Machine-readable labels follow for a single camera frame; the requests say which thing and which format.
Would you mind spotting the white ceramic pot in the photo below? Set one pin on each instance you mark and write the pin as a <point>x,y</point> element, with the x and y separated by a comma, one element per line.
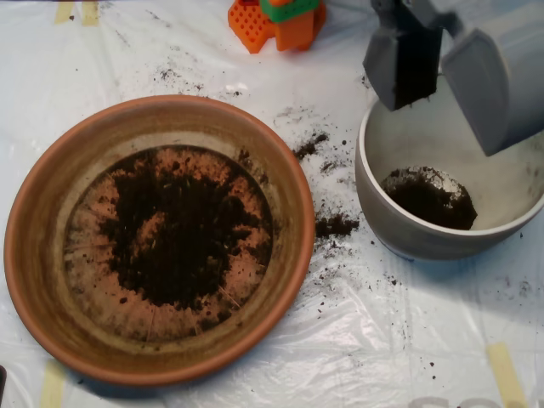
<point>382,229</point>

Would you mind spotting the clear plastic cover sheet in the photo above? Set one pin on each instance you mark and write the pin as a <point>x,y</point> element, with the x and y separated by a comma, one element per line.
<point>382,340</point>

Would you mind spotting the dark soil pile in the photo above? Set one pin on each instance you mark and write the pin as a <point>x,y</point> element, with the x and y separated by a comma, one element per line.
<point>178,272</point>

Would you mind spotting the large spilled soil clump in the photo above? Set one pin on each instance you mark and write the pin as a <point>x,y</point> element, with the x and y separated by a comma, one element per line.
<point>333,225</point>

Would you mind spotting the beige masking tape strip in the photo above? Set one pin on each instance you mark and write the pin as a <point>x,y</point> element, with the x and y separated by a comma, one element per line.
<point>63,13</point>
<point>52,387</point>
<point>503,374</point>
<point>90,15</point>

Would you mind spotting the terracotta clay saucer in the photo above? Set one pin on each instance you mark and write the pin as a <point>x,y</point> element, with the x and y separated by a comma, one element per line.
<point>38,255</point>

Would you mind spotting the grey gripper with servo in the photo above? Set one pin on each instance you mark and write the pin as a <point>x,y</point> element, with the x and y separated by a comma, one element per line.
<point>410,51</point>

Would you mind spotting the dark soil heap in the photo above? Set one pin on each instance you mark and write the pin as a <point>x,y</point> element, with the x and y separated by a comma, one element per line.
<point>429,204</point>

